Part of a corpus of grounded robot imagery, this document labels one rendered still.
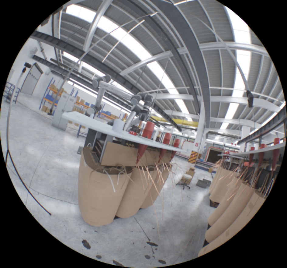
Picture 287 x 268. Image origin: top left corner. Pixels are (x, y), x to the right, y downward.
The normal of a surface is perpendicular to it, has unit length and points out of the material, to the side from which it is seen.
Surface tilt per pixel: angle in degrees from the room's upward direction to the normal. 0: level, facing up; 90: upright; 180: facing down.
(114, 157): 90
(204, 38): 174
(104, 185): 90
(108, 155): 90
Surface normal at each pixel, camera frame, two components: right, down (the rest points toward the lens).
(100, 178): 0.35, -0.01
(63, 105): 0.69, 0.14
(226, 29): -0.26, 0.94
